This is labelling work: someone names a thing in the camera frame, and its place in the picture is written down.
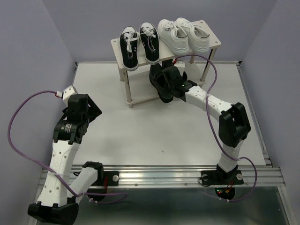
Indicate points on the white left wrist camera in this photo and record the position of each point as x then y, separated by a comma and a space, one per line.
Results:
68, 92

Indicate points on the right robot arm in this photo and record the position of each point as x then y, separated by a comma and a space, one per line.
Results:
233, 127

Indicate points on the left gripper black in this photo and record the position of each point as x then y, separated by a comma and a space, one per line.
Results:
95, 111

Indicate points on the white sneaker on shelf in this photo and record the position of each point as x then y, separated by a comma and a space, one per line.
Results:
198, 38

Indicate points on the beige two-tier shoe shelf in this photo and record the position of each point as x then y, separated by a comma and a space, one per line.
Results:
163, 48

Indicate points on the aluminium mounting rail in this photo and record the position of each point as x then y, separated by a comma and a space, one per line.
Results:
182, 176

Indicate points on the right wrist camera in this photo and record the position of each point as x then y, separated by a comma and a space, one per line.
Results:
179, 64

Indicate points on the black leather loafer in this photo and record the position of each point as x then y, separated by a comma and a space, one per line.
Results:
183, 73
157, 80

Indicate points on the white sneaker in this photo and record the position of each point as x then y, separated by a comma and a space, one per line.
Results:
198, 38
173, 36

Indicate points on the black canvas sneaker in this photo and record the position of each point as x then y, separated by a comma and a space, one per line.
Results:
129, 40
150, 41

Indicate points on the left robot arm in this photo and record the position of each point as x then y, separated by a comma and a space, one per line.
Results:
58, 202

